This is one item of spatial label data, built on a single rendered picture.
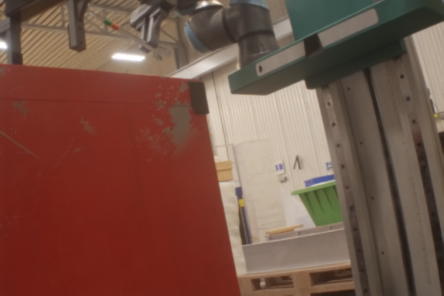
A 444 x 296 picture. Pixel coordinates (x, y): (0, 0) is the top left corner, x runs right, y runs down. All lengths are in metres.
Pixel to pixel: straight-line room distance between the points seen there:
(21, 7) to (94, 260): 0.43
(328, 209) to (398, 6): 3.47
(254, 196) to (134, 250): 4.57
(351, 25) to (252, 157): 4.09
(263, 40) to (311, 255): 2.36
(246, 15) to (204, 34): 0.14
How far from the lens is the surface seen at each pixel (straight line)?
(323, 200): 4.51
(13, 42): 0.85
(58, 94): 0.63
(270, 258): 3.84
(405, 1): 1.18
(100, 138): 0.65
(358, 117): 1.50
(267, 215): 5.23
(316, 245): 3.59
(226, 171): 4.62
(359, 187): 1.47
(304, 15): 1.54
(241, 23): 1.52
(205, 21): 1.57
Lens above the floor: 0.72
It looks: 10 degrees up
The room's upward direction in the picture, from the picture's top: 11 degrees counter-clockwise
